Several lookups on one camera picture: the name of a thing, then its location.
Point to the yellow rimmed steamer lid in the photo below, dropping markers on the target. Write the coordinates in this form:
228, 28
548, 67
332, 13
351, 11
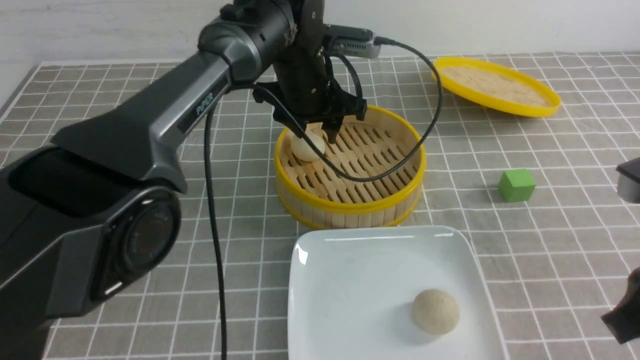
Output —
497, 87

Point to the bamboo steamer basket yellow rim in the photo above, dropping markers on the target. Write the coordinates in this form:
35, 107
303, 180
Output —
318, 198

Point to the green cube block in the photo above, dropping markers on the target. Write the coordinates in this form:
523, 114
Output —
516, 185

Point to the grey checkered tablecloth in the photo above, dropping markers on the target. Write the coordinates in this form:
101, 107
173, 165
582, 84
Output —
552, 264

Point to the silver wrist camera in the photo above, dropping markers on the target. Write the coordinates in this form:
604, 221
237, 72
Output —
339, 40

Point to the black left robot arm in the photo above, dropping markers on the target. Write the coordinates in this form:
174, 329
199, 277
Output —
88, 215

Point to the white square plate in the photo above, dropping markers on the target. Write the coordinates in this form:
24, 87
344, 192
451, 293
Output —
351, 291

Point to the steamed bun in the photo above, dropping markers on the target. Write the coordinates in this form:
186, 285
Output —
435, 312
303, 151

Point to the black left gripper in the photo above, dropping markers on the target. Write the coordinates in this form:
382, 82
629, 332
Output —
305, 90

